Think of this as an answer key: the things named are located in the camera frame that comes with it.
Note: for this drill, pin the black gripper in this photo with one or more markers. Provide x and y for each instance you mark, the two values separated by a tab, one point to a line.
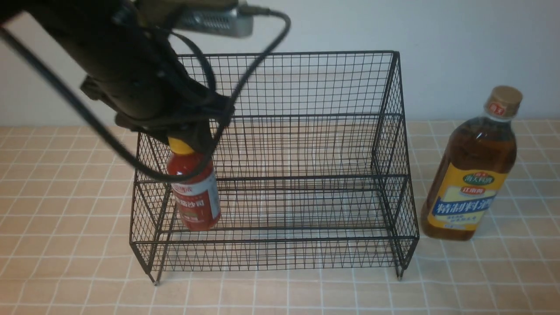
161	103

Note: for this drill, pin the red sauce bottle yellow cap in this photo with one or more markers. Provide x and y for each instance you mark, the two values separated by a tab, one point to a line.
197	200

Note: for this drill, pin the cooking wine bottle yellow label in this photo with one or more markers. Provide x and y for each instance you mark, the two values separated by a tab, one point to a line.
479	155

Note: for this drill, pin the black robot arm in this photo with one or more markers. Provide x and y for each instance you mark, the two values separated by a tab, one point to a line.
123	47

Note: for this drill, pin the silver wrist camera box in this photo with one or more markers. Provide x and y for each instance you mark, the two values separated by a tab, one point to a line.
214	17

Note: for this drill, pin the black wire mesh shelf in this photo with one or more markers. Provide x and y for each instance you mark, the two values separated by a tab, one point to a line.
313	172

